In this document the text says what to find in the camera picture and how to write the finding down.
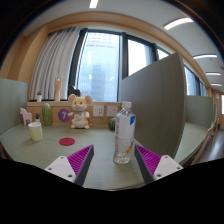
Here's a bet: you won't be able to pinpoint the white wall socket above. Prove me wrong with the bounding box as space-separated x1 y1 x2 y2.
106 105 119 118
92 105 105 118

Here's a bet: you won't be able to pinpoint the dark horse figure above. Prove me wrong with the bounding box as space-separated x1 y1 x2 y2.
67 84 82 98

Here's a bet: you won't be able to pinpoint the white pleated curtain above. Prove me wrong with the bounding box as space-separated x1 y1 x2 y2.
29 27 81 101

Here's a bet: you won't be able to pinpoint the wooden hand figure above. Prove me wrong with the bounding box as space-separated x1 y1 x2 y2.
53 73 64 102

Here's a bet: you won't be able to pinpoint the flat round red coaster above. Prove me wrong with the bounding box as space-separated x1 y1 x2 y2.
58 137 76 147

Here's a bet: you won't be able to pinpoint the beige plush mouse toy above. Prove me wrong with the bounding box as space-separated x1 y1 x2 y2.
67 93 93 130

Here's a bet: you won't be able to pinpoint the round purple number sign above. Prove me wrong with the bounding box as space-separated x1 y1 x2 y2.
57 108 72 123

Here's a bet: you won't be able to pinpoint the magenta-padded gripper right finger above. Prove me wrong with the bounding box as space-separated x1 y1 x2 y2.
134 144 184 185

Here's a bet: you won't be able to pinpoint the ceiling strip lights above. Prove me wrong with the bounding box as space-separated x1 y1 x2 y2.
88 0 223 88

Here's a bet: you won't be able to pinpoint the pale green desk partition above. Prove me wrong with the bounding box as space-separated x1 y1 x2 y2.
0 78 29 136
184 95 216 129

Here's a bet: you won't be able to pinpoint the tall green cactus figure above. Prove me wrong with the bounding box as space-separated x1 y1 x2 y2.
41 102 53 127

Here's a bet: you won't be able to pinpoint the dark-framed large window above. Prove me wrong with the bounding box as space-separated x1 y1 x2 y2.
68 28 208 103

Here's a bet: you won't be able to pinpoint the grey wood-grain divider panel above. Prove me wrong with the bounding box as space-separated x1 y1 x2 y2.
119 52 188 159

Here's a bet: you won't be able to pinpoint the clear plastic water bottle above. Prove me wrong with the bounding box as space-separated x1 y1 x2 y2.
113 100 137 165

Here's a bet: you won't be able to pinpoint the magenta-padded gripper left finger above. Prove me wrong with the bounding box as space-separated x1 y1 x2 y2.
44 144 95 187

